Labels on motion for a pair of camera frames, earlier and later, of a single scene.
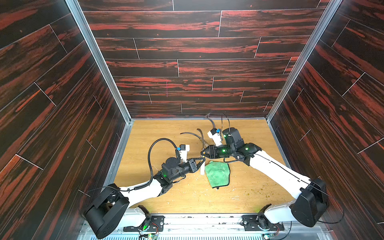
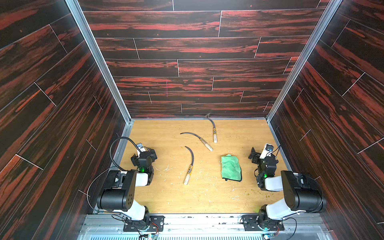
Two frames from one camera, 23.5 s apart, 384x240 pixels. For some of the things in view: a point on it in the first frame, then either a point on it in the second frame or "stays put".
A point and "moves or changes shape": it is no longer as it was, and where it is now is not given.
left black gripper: [201, 161] → [152, 155]
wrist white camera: [184, 149] → [141, 147]
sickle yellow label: [202, 169] moves or changes shape
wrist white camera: [215, 134] → [267, 151]
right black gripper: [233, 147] → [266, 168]
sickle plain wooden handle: [191, 133] stays put
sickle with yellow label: [208, 116] stays put
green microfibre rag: [218, 173] → [230, 168]
